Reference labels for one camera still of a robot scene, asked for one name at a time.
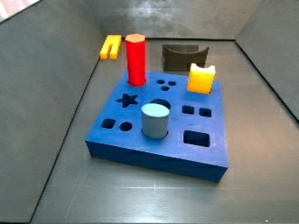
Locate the light blue cylinder peg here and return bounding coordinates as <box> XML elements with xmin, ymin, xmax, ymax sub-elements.
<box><xmin>142</xmin><ymin>103</ymin><xmax>170</xmax><ymax>139</ymax></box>

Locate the black curved holder stand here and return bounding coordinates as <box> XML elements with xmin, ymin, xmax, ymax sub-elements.
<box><xmin>163</xmin><ymin>45</ymin><xmax>210</xmax><ymax>71</ymax></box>

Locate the yellow double-square fork block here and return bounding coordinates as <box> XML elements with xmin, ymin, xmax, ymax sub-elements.
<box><xmin>99</xmin><ymin>35</ymin><xmax>122</xmax><ymax>60</ymax></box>

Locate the yellow notched block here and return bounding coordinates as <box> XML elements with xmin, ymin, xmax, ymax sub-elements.
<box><xmin>187</xmin><ymin>63</ymin><xmax>217</xmax><ymax>94</ymax></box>

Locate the red hexagonal peg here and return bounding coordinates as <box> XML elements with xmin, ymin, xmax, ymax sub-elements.
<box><xmin>126</xmin><ymin>33</ymin><xmax>146</xmax><ymax>87</ymax></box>

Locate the blue shape sorting board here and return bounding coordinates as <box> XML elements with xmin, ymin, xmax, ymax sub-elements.
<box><xmin>86</xmin><ymin>72</ymin><xmax>230</xmax><ymax>182</ymax></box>

